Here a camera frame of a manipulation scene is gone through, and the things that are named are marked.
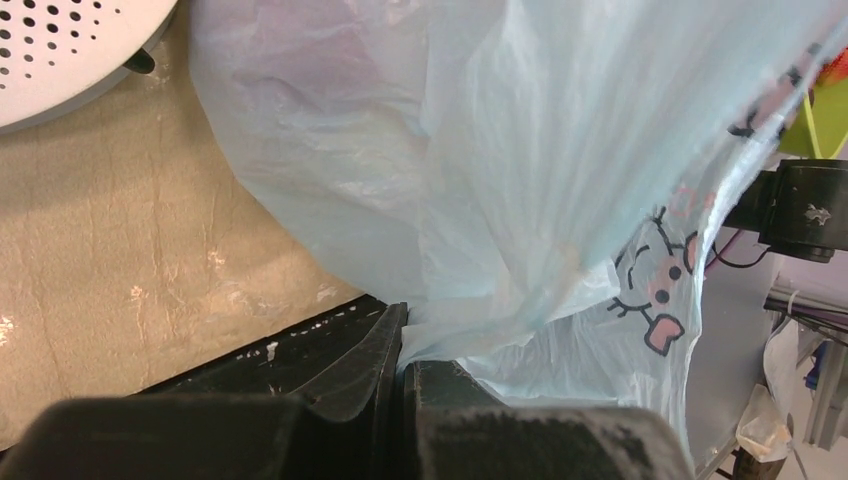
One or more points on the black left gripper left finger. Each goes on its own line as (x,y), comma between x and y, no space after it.
(335,426)

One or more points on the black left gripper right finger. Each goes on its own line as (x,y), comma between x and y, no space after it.
(454,429)

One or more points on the blue plastic bag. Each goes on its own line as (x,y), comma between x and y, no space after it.
(539,181)

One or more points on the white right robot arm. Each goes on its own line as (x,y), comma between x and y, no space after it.
(799,210)

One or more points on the green plastic bowl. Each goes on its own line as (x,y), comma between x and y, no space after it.
(820,128)

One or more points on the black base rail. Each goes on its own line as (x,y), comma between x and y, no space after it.
(281,362)

